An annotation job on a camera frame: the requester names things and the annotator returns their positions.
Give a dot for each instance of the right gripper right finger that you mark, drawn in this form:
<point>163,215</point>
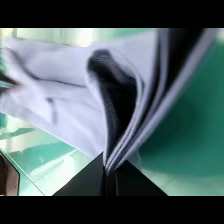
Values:
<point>133,181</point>

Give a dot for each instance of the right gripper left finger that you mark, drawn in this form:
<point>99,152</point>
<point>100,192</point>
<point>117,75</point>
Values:
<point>90,180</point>

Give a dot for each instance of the purple T-shirt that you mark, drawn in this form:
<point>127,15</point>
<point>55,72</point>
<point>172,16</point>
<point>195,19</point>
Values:
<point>50,83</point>

